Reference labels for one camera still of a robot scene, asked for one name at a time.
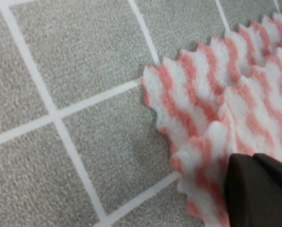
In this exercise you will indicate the pink white wavy towel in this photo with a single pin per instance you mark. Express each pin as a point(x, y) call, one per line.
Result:
point(223, 98)

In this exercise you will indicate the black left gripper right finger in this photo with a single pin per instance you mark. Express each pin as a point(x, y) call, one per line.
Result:
point(272, 166)

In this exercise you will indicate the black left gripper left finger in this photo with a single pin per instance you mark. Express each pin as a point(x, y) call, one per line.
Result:
point(253, 198)

